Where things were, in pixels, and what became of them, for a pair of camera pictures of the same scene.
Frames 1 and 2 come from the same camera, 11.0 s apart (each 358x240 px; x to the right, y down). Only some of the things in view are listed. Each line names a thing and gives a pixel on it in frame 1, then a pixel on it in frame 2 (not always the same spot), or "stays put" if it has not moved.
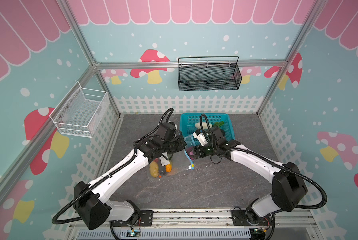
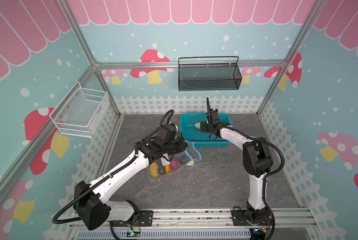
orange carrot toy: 168,168 stays put
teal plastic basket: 187,121 stays put
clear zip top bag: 170,163 stays put
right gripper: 199,150 -> 213,120
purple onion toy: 190,151 -> 175,163
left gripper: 182,143 stays put
